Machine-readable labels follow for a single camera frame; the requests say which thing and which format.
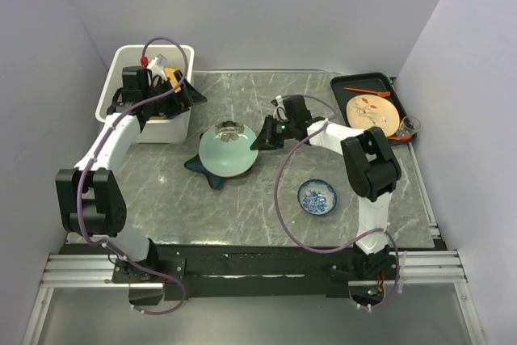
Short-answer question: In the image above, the pale green plate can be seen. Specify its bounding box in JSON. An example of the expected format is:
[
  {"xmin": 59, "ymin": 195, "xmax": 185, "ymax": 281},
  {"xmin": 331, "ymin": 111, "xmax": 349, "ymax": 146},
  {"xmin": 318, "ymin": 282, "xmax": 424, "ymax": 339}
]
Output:
[{"xmin": 198, "ymin": 120, "xmax": 259, "ymax": 178}]

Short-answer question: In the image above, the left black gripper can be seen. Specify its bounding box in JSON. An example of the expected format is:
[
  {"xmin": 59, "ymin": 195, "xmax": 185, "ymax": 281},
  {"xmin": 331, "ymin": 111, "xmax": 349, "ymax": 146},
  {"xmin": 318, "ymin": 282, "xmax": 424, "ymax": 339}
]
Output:
[{"xmin": 144, "ymin": 70, "xmax": 207, "ymax": 119}]

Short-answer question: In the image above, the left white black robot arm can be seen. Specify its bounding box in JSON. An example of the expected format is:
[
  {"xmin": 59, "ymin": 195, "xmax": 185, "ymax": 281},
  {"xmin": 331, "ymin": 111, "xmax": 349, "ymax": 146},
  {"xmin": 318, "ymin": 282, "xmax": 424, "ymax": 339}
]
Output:
[{"xmin": 55, "ymin": 65, "xmax": 206, "ymax": 282}]

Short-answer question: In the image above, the black rectangular tray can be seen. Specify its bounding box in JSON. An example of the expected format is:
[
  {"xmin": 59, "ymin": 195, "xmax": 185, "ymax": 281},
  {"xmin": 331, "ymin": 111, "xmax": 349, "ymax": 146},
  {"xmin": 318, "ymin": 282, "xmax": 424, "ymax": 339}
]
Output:
[{"xmin": 330, "ymin": 72, "xmax": 414, "ymax": 145}]

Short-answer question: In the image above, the clear plastic cup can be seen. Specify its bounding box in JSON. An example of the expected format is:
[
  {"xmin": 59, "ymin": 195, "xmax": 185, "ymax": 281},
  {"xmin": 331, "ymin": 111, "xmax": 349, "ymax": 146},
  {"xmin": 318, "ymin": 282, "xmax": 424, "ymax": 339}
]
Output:
[{"xmin": 397, "ymin": 116, "xmax": 421, "ymax": 140}]

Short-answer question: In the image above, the orange plastic knife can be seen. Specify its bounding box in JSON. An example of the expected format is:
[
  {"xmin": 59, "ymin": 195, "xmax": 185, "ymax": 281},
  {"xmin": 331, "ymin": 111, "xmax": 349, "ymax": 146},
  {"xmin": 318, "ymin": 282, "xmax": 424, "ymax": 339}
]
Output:
[{"xmin": 343, "ymin": 86, "xmax": 391, "ymax": 98}]

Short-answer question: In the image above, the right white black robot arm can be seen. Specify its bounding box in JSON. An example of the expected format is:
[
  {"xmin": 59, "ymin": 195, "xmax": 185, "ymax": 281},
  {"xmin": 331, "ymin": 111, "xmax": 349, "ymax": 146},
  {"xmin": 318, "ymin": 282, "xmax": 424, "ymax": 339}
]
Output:
[{"xmin": 251, "ymin": 95, "xmax": 401, "ymax": 279}]

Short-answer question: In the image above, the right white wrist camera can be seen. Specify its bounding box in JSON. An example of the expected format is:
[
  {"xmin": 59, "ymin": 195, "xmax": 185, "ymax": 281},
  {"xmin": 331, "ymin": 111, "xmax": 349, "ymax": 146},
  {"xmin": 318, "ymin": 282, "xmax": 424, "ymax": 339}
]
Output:
[{"xmin": 271, "ymin": 95, "xmax": 288, "ymax": 120}]

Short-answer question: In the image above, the woven bamboo plate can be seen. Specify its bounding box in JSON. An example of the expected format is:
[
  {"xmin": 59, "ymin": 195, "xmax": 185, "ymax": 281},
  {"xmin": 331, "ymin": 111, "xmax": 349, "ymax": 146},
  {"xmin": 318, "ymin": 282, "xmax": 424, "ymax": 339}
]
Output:
[{"xmin": 164, "ymin": 66, "xmax": 183, "ymax": 89}]

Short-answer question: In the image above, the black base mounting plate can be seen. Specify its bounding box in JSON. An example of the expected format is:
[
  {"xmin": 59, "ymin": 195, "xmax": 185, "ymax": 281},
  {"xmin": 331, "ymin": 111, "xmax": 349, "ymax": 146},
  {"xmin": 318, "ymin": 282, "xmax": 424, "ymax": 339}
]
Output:
[{"xmin": 58, "ymin": 242, "xmax": 401, "ymax": 306}]

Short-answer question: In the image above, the white plastic bin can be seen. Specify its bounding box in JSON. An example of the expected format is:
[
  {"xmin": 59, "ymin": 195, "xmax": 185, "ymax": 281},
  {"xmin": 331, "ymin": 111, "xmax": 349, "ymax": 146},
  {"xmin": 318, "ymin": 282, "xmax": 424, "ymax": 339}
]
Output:
[{"xmin": 95, "ymin": 44, "xmax": 195, "ymax": 145}]

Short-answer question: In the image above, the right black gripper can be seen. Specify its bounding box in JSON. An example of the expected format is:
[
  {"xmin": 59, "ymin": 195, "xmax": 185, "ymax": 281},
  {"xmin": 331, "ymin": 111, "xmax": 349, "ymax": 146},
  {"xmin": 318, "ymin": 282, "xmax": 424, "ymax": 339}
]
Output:
[{"xmin": 251, "ymin": 114, "xmax": 296, "ymax": 150}]

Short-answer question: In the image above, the beige leaf pattern plate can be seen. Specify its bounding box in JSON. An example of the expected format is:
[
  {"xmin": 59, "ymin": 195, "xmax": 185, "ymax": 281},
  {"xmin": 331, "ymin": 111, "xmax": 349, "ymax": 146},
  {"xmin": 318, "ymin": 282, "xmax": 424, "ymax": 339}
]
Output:
[{"xmin": 345, "ymin": 94, "xmax": 401, "ymax": 137}]

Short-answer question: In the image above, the blue white porcelain bowl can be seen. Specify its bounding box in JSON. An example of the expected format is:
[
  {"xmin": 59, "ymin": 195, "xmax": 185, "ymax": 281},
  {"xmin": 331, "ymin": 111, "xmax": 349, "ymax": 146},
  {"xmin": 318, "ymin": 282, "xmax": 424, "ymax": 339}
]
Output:
[{"xmin": 297, "ymin": 179, "xmax": 338, "ymax": 217}]

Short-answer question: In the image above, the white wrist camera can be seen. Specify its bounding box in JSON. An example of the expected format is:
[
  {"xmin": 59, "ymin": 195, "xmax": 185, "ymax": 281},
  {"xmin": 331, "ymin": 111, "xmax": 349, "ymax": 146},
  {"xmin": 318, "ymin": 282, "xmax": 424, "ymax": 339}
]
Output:
[
  {"xmin": 271, "ymin": 95, "xmax": 288, "ymax": 120},
  {"xmin": 140, "ymin": 54, "xmax": 167, "ymax": 78}
]

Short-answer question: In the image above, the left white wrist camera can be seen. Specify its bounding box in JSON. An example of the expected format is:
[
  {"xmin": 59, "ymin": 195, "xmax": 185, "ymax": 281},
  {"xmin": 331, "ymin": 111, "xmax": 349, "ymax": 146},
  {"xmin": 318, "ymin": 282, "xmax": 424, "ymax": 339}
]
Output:
[{"xmin": 140, "ymin": 54, "xmax": 167, "ymax": 78}]

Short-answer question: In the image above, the aluminium rail frame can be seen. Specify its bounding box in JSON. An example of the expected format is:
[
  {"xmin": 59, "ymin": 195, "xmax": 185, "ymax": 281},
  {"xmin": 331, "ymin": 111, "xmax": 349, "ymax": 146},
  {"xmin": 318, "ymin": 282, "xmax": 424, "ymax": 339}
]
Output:
[{"xmin": 22, "ymin": 250, "xmax": 487, "ymax": 344}]

